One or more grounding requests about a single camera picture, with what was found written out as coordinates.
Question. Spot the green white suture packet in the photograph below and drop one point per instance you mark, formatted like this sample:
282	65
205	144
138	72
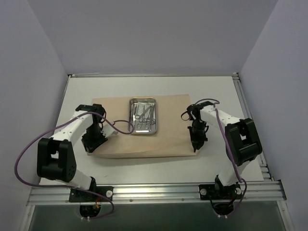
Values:
140	109

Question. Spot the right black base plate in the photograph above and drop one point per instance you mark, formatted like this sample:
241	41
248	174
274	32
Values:
214	192

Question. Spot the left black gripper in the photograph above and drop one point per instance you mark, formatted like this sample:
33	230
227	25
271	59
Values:
94	142

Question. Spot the front aluminium rail frame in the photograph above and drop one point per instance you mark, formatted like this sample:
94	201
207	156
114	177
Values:
157	194

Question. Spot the steel needle holder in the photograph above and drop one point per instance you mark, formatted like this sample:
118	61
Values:
142	120

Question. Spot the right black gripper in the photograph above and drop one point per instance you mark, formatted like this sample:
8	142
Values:
198	136

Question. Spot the stainless steel instrument tray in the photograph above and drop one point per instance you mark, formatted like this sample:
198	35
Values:
145	129

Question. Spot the back aluminium rail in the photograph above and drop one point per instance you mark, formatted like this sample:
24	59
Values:
235	75

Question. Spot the beige surgical wrap cloth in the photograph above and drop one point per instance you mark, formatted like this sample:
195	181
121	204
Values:
171	139

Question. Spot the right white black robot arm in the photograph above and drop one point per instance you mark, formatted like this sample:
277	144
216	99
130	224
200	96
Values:
240	136

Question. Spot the steel surgical scissors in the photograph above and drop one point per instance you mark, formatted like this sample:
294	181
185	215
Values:
147	106

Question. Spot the steel forceps clamp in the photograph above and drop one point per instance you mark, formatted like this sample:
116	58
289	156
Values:
150	114

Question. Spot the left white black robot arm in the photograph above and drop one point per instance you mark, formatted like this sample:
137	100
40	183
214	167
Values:
56	158

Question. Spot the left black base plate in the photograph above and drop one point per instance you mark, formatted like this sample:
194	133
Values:
77	196

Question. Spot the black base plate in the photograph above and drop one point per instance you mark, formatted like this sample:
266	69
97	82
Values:
77	196
214	192

